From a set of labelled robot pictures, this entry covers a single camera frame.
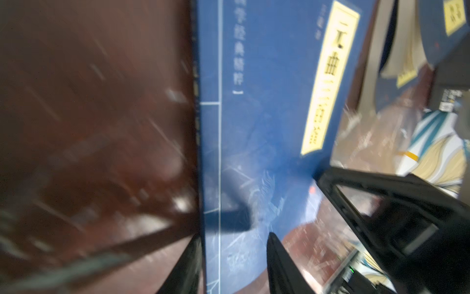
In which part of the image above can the blue book stack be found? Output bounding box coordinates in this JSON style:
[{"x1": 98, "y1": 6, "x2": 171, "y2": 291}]
[
  {"x1": 417, "y1": 0, "x2": 470, "y2": 67},
  {"x1": 379, "y1": 0, "x2": 427, "y2": 78}
]

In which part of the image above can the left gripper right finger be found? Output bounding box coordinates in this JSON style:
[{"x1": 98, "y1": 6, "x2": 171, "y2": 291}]
[{"x1": 267, "y1": 232, "x2": 315, "y2": 294}]

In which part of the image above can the blue book top stack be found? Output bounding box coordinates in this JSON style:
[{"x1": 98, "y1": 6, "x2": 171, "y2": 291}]
[{"x1": 379, "y1": 0, "x2": 427, "y2": 78}]

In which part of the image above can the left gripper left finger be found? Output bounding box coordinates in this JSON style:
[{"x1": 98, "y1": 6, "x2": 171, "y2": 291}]
[{"x1": 156, "y1": 235, "x2": 203, "y2": 294}]

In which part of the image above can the blue book middle stack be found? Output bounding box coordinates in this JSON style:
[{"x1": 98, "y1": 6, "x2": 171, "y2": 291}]
[{"x1": 417, "y1": 0, "x2": 470, "y2": 67}]

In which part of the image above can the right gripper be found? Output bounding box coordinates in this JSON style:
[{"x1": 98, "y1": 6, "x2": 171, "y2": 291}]
[{"x1": 315, "y1": 167, "x2": 470, "y2": 294}]

